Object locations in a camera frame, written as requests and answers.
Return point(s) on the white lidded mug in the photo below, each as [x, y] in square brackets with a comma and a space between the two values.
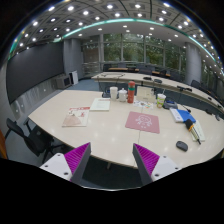
[122, 95]

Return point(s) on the green and white paper cup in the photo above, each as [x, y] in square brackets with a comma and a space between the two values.
[160, 100]

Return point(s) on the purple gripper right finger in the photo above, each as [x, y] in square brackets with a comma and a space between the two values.
[151, 166]

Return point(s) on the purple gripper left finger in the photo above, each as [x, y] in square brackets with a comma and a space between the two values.
[69, 166]

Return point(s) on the large black wall screen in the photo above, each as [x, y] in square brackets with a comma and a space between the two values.
[31, 67]

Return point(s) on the black office chair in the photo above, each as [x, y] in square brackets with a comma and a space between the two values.
[38, 141]

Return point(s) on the red thermos bottle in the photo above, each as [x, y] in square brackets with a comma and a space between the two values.
[131, 91]

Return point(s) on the blue notebook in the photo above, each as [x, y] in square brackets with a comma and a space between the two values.
[181, 116]

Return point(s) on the red and white booklet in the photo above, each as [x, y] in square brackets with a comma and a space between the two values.
[76, 117]

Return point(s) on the pink mouse pad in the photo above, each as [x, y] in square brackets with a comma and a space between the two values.
[143, 122]

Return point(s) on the white standing card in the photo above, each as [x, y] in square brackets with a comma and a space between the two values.
[145, 94]

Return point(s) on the black computer mouse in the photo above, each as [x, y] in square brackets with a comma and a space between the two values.
[182, 146]

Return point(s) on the black and yellow tool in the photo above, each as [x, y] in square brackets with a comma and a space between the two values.
[190, 126]

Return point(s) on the white paper booklet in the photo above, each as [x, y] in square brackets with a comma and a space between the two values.
[100, 104]

